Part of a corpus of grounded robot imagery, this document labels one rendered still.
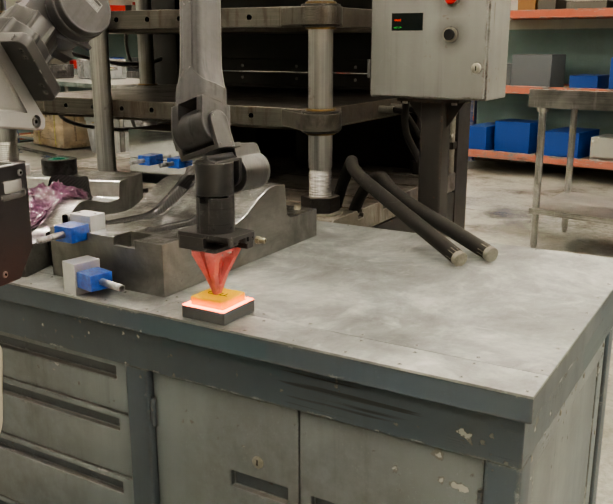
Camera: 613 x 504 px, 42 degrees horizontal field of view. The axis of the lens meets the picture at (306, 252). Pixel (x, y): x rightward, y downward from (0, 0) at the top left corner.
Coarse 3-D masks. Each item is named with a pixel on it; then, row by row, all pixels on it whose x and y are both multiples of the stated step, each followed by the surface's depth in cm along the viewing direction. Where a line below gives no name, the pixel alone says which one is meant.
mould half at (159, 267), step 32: (160, 192) 162; (192, 192) 159; (256, 192) 153; (128, 224) 143; (160, 224) 145; (256, 224) 152; (288, 224) 162; (64, 256) 141; (96, 256) 137; (128, 256) 133; (160, 256) 130; (192, 256) 136; (256, 256) 153; (128, 288) 135; (160, 288) 131
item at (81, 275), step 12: (72, 264) 131; (84, 264) 132; (96, 264) 134; (72, 276) 132; (84, 276) 130; (96, 276) 130; (108, 276) 132; (72, 288) 133; (84, 288) 131; (96, 288) 130; (120, 288) 128
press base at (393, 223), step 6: (450, 192) 264; (450, 198) 263; (450, 204) 264; (450, 210) 265; (396, 216) 229; (450, 216) 265; (384, 222) 221; (390, 222) 224; (396, 222) 228; (402, 222) 231; (384, 228) 221; (390, 228) 224; (396, 228) 228; (402, 228) 232; (408, 228) 236
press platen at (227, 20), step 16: (112, 16) 228; (128, 16) 226; (144, 16) 223; (160, 16) 220; (176, 16) 217; (224, 16) 209; (240, 16) 207; (256, 16) 204; (272, 16) 202; (288, 16) 196; (304, 16) 187; (320, 16) 186; (336, 16) 187; (352, 16) 210; (368, 16) 218
